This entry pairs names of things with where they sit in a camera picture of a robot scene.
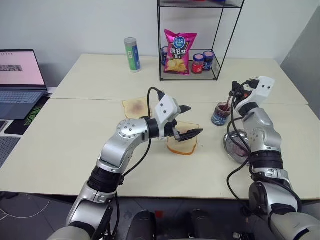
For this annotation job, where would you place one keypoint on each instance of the black perforated mat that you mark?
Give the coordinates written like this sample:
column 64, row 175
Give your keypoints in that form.
column 6, row 150

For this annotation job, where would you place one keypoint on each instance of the dark rounded shape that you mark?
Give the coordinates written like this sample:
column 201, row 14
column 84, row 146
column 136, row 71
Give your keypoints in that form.
column 202, row 225
column 143, row 225

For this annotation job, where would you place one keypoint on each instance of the blue jar with pink lid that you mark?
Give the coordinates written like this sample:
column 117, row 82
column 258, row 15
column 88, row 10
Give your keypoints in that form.
column 208, row 61

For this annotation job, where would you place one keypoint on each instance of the pink potato chips bag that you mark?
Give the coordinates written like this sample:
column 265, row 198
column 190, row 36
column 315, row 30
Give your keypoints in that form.
column 178, row 53

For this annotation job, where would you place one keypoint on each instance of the grey open laptop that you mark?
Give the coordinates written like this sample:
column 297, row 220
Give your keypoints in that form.
column 20, row 82

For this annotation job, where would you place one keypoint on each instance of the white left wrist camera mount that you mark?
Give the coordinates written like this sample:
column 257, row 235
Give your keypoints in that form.
column 165, row 107

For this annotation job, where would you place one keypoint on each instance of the green blue cylindrical can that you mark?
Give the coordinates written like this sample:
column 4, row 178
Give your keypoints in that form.
column 132, row 55

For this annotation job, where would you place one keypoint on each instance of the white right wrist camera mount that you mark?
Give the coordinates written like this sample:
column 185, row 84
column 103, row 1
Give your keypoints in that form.
column 262, row 88

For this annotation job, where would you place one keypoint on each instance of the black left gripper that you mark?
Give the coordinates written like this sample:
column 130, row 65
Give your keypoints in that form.
column 171, row 126

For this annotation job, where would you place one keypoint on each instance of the blue-lidded jar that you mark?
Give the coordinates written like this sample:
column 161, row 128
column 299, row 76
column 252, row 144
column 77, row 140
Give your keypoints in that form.
column 165, row 55

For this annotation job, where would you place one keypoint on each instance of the bread slice with jam stain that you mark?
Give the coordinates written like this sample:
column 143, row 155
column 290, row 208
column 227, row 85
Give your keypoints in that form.
column 136, row 107

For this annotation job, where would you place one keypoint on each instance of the black green mouse pad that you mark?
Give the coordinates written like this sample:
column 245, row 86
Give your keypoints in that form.
column 35, row 111

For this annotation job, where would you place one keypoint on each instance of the bread slice with orange crust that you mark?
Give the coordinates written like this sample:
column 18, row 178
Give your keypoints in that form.
column 183, row 147

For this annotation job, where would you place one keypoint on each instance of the red jam jar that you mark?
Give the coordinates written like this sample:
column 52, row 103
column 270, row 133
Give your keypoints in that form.
column 197, row 64

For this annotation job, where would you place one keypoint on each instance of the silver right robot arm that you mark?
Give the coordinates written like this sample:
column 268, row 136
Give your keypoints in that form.
column 265, row 140

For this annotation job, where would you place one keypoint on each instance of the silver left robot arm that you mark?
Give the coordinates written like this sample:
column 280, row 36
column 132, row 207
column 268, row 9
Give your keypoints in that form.
column 125, row 147

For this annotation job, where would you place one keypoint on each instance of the round metal dish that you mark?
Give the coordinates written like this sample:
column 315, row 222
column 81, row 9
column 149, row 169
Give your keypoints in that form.
column 236, row 147

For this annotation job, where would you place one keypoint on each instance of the jam-covered spoon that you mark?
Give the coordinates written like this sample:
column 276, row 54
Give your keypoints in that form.
column 229, row 101

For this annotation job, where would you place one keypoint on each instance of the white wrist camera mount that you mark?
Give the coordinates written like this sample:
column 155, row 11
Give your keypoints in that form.
column 262, row 88
column 165, row 107

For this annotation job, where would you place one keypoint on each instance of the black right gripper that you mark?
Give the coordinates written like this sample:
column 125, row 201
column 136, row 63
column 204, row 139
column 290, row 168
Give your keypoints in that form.
column 247, row 87

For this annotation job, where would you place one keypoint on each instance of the open glass jam jar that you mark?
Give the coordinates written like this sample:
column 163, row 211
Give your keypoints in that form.
column 220, row 115

